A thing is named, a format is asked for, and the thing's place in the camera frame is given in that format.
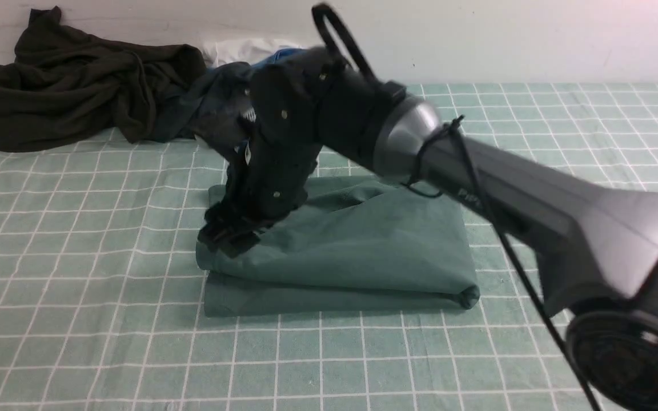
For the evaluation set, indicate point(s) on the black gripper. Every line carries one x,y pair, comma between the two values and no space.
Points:
269,141

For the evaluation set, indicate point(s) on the green long-sleeve top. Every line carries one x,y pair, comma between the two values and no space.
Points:
357,244

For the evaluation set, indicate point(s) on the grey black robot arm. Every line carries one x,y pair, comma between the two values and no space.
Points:
596,247

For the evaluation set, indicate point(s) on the blue crumpled garment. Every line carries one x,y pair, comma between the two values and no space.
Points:
276,57

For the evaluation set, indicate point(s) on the white crumpled garment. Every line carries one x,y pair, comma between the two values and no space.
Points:
247,50

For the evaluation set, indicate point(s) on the dark grey crumpled garment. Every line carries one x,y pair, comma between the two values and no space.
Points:
218,91

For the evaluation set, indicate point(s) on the dark olive crumpled garment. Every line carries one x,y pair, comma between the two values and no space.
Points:
66,85

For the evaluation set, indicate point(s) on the green checked tablecloth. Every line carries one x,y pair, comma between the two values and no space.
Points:
101,308

